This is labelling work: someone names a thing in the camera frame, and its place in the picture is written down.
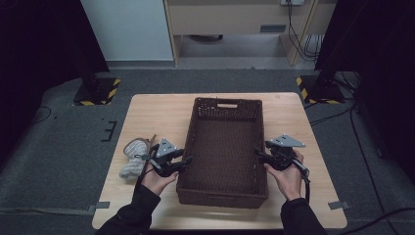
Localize bundle of black cables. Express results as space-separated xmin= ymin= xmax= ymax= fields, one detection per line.
xmin=287 ymin=0 xmax=326 ymax=63

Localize grey striped oven mitt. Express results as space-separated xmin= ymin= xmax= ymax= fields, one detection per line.
xmin=118 ymin=133 xmax=159 ymax=180

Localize black floor tape mark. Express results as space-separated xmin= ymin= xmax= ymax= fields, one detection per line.
xmin=101 ymin=120 xmax=117 ymax=143

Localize person's left hand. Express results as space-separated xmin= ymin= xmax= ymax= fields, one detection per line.
xmin=140 ymin=163 xmax=180 ymax=197

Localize hand-held gripper cable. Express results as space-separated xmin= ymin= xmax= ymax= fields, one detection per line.
xmin=134 ymin=152 xmax=159 ymax=188
xmin=293 ymin=159 xmax=311 ymax=204

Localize person's right hand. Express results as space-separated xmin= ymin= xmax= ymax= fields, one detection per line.
xmin=263 ymin=150 xmax=304 ymax=202

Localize right hand-held gripper cable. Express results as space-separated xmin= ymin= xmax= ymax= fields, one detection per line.
xmin=293 ymin=159 xmax=311 ymax=204

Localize brown woven basket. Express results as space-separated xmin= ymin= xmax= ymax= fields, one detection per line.
xmin=175 ymin=96 xmax=270 ymax=210

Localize black curtain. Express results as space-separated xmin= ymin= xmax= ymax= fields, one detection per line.
xmin=0 ymin=0 xmax=111 ymax=167
xmin=314 ymin=0 xmax=415 ymax=184

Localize beige wooden cabinet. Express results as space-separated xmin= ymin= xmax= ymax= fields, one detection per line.
xmin=162 ymin=0 xmax=339 ymax=68

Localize left hand-held gripper cable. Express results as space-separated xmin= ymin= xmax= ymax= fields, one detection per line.
xmin=134 ymin=152 xmax=159 ymax=188

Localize black floor cable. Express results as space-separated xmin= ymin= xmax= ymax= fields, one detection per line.
xmin=308 ymin=102 xmax=415 ymax=235
xmin=32 ymin=106 xmax=53 ymax=124

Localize white panel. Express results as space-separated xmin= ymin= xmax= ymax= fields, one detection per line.
xmin=80 ymin=0 xmax=174 ymax=62

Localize black yellow-striped stand base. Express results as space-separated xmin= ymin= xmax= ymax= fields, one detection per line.
xmin=296 ymin=74 xmax=346 ymax=106
xmin=72 ymin=72 xmax=121 ymax=107

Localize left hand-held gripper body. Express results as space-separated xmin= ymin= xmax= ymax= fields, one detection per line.
xmin=148 ymin=137 xmax=184 ymax=178

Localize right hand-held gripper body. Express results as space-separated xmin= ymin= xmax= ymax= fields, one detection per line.
xmin=260 ymin=133 xmax=306 ymax=171

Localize grey tape strip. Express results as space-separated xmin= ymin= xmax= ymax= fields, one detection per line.
xmin=87 ymin=201 xmax=112 ymax=213
xmin=327 ymin=200 xmax=350 ymax=211

